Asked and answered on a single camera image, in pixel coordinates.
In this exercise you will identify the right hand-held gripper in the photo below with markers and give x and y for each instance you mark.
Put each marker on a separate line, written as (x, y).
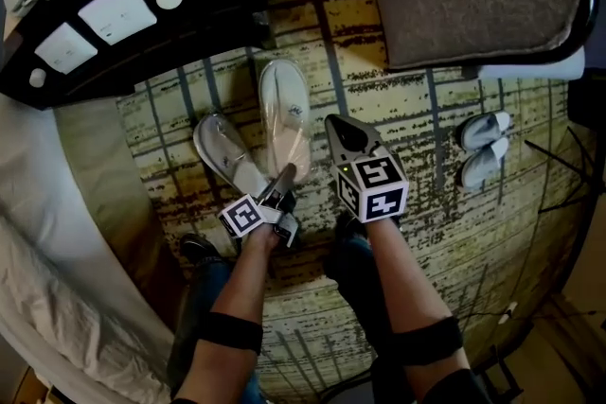
(379, 189)

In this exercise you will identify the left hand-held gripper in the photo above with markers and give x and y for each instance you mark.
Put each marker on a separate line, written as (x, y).
(241, 215)

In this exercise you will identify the black forearm band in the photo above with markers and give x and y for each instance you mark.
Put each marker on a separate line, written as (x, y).
(426, 340)
(232, 333)

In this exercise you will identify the person's left forearm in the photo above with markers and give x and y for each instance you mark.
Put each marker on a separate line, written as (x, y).
(232, 288)

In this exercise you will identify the person's right forearm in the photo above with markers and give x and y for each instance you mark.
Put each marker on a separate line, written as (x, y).
(407, 279)

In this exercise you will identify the person's right black shoe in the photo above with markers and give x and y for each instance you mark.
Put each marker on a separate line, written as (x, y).
(348, 224)

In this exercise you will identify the person's black shoe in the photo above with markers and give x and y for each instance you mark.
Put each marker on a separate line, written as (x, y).
(348, 224)
(199, 247)

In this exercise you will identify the person's left black shoe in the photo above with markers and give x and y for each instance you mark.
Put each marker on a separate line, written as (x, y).
(199, 247)

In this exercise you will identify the beige bed base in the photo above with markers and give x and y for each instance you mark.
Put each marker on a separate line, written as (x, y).
(109, 184)

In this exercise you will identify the black tripod light stand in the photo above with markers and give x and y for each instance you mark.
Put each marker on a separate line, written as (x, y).
(568, 165)

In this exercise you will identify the black waste bin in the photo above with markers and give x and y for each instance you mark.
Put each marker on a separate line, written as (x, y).
(589, 104)

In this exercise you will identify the white bed duvet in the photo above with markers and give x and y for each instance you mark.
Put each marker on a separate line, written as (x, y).
(38, 227)

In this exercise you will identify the person's black top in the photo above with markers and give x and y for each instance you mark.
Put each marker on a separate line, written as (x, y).
(459, 388)

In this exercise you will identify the open cardboard box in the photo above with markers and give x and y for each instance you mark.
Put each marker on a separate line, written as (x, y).
(33, 388)

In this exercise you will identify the white square switch panel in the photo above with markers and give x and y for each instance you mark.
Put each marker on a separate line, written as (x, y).
(117, 12)
(66, 48)

